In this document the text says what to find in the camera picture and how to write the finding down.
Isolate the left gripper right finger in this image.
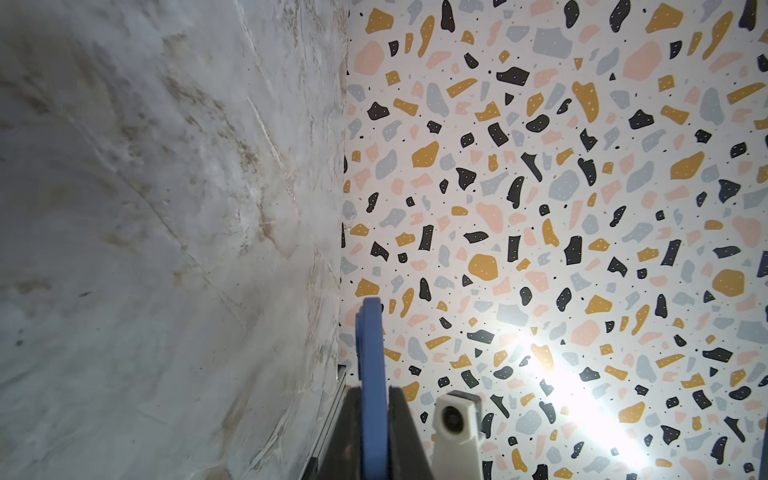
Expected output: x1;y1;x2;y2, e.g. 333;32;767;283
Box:
388;387;433;480

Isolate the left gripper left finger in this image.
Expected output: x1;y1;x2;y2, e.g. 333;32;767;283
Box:
314;387;362;480

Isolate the blue edged phone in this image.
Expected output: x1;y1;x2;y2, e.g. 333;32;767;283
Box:
355;297;389;479

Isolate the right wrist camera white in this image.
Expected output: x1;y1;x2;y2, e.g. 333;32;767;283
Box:
431;390;483;480

